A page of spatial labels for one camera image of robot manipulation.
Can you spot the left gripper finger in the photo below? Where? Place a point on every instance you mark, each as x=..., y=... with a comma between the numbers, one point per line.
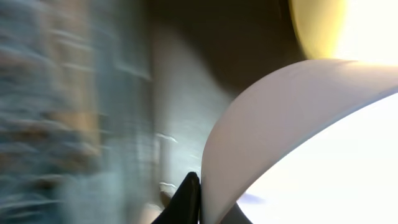
x=183, y=207

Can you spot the white bowl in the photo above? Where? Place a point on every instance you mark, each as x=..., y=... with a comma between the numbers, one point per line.
x=277, y=114

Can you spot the yellow plate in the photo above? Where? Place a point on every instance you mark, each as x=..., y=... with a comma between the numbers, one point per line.
x=363, y=30

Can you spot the grey dishwasher rack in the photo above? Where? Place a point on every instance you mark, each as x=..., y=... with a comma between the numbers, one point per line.
x=76, y=128

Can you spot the dark brown serving tray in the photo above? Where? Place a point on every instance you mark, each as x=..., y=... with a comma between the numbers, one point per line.
x=204, y=54

